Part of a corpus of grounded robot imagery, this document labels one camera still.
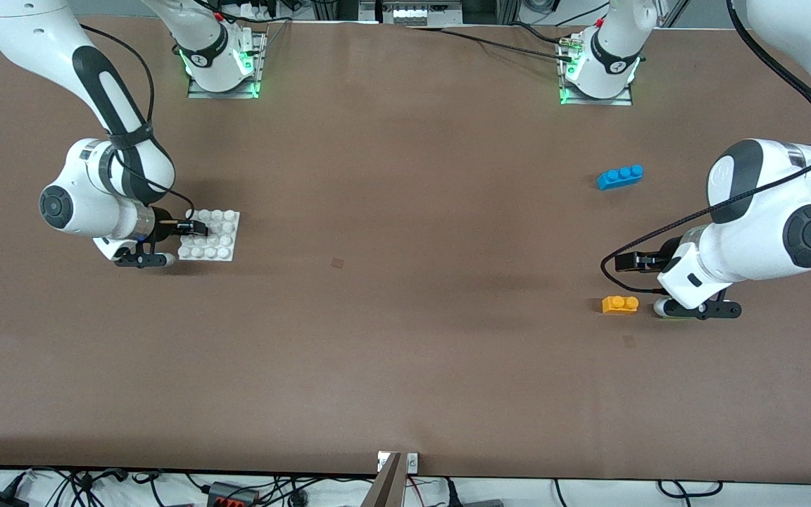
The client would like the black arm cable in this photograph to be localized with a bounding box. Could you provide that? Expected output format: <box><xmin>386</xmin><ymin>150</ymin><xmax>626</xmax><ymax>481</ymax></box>
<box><xmin>78</xmin><ymin>23</ymin><xmax>196</xmax><ymax>223</ymax></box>
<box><xmin>600</xmin><ymin>0</ymin><xmax>811</xmax><ymax>293</ymax></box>

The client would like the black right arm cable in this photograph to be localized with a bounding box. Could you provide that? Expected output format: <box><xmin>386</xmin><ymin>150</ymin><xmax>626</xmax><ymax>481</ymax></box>
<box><xmin>78</xmin><ymin>23</ymin><xmax>196</xmax><ymax>223</ymax></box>

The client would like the grey metal bar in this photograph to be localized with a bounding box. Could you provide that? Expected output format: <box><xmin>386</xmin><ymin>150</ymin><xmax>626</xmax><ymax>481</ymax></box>
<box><xmin>360</xmin><ymin>451</ymin><xmax>406</xmax><ymax>507</ymax></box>

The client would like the blue three-stud block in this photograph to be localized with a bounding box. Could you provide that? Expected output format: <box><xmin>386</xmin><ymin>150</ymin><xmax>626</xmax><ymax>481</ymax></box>
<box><xmin>596</xmin><ymin>165</ymin><xmax>645</xmax><ymax>192</ymax></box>

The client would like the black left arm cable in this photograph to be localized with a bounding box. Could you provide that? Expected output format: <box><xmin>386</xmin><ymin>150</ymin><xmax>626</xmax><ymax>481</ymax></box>
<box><xmin>600</xmin><ymin>0</ymin><xmax>811</xmax><ymax>293</ymax></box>

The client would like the white studded base plate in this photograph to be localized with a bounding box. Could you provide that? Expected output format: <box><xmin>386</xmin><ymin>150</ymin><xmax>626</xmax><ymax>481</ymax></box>
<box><xmin>178</xmin><ymin>208</ymin><xmax>241</xmax><ymax>263</ymax></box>

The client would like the black velcro cable strap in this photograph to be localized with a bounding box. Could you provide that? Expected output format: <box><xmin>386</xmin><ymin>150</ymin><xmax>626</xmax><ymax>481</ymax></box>
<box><xmin>105</xmin><ymin>123</ymin><xmax>154</xmax><ymax>150</ymax></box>

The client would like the white power strip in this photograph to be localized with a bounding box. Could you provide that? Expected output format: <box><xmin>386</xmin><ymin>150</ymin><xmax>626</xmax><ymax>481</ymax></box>
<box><xmin>381</xmin><ymin>0</ymin><xmax>464</xmax><ymax>26</ymax></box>

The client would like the black looped floor cable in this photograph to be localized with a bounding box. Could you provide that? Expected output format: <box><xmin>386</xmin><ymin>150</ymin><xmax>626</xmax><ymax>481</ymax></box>
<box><xmin>658</xmin><ymin>480</ymin><xmax>723</xmax><ymax>499</ymax></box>

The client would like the black box with orange plugs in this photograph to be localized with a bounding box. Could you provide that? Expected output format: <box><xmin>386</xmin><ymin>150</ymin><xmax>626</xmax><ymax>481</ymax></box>
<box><xmin>207</xmin><ymin>482</ymin><xmax>260</xmax><ymax>507</ymax></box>

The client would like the small metal edge clamp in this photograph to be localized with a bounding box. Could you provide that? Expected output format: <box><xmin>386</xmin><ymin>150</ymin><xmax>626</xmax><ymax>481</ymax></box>
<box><xmin>377</xmin><ymin>451</ymin><xmax>420</xmax><ymax>474</ymax></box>

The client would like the long black table cable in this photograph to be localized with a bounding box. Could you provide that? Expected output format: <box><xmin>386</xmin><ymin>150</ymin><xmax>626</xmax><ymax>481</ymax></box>
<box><xmin>405</xmin><ymin>25</ymin><xmax>579</xmax><ymax>58</ymax></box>

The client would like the short black table cable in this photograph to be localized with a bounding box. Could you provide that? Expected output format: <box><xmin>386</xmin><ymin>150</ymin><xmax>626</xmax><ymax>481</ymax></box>
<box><xmin>510</xmin><ymin>23</ymin><xmax>567</xmax><ymax>44</ymax></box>

